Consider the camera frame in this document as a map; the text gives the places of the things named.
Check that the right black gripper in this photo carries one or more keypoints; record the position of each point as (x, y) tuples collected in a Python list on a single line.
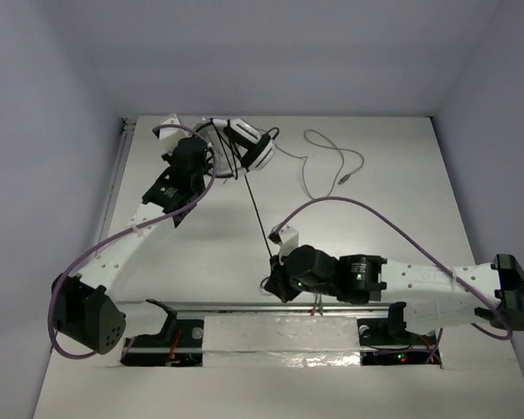
[(278, 281)]

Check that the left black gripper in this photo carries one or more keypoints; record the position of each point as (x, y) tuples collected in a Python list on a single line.
[(207, 142)]

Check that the black white headphones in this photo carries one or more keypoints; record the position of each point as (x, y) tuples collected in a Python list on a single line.
[(239, 146)]

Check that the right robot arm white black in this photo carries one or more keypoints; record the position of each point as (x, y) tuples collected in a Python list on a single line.
[(421, 298)]

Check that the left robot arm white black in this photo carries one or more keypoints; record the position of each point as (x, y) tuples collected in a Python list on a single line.
[(83, 320)]

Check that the white foam block with tape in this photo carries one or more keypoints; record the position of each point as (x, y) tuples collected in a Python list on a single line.
[(272, 340)]

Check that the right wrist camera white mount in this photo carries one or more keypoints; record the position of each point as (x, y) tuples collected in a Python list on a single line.
[(287, 239)]

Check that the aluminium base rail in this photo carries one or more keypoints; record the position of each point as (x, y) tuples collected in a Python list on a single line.
[(228, 308)]

